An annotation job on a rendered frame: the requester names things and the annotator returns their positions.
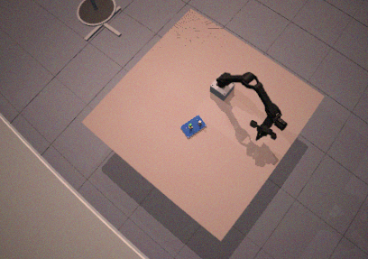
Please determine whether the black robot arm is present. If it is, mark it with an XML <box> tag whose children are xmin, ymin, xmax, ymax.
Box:
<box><xmin>216</xmin><ymin>72</ymin><xmax>287</xmax><ymax>136</ymax></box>

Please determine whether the blue circuit board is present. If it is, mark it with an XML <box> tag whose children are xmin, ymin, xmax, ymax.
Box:
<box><xmin>180</xmin><ymin>115</ymin><xmax>207</xmax><ymax>138</ymax></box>

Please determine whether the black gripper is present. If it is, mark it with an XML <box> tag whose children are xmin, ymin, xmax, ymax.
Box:
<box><xmin>250</xmin><ymin>119</ymin><xmax>277</xmax><ymax>141</ymax></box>

